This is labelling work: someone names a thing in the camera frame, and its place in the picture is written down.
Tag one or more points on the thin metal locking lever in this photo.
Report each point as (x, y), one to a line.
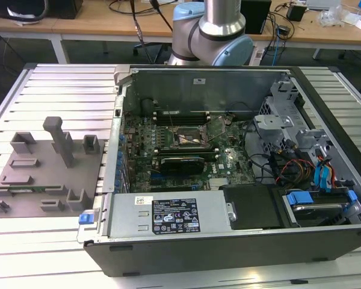
(171, 120)

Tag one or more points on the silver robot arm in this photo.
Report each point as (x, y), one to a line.
(216, 18)

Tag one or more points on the CPU socket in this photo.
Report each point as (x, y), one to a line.
(189, 132)

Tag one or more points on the black RAM slot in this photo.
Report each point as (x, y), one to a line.
(186, 155)
(186, 149)
(183, 121)
(183, 114)

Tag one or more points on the black graphics card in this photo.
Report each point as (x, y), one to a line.
(183, 165)

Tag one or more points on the green motherboard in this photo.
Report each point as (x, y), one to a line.
(228, 141)

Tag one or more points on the round coin cell battery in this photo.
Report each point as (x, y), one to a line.
(227, 120)

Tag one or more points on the silver chipset heatsink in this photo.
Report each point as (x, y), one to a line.
(219, 183)

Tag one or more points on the silver power supply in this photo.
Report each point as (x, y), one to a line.
(123, 216)

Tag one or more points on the black plastic shroud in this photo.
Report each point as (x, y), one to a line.
(249, 207)

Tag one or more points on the silver metal drive cage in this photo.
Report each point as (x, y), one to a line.
(273, 123)

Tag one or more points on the black office chair base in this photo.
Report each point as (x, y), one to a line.
(140, 47)

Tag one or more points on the black open PC case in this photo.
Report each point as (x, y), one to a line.
(228, 253)

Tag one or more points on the blue case latch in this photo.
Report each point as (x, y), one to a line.
(85, 217)

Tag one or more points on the grey parts rack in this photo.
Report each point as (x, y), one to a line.
(48, 180)

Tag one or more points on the black tower box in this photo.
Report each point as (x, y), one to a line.
(260, 18)

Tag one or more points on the hard disk in blue carrier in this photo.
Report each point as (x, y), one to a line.
(316, 209)

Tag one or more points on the wooden desk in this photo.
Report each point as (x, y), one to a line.
(78, 25)

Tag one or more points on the green RAM stick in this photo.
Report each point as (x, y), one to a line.
(27, 189)

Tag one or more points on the small black box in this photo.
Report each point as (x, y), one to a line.
(296, 13)

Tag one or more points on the black computer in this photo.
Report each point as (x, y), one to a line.
(48, 7)

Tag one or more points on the clear plastic bag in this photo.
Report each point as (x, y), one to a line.
(331, 16)

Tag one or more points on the crumpled white paper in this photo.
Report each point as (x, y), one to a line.
(22, 16)

